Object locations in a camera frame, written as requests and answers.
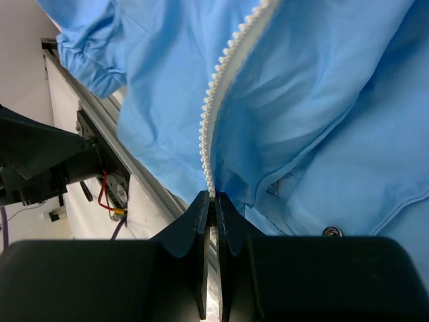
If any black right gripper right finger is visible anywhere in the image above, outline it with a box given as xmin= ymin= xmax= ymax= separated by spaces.
xmin=214 ymin=193 xmax=264 ymax=321

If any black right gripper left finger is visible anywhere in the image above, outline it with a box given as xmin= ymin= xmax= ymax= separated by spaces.
xmin=149 ymin=191 xmax=210 ymax=319

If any light blue zip jacket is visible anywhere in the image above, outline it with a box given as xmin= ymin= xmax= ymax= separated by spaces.
xmin=36 ymin=0 xmax=429 ymax=237

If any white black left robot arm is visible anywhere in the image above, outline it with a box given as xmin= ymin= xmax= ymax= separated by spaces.
xmin=1 ymin=107 xmax=130 ymax=209

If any aluminium rail front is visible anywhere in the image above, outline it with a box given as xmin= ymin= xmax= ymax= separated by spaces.
xmin=41 ymin=38 xmax=187 ymax=221

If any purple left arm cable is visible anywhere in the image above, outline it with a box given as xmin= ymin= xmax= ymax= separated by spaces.
xmin=0 ymin=206 xmax=129 ymax=252

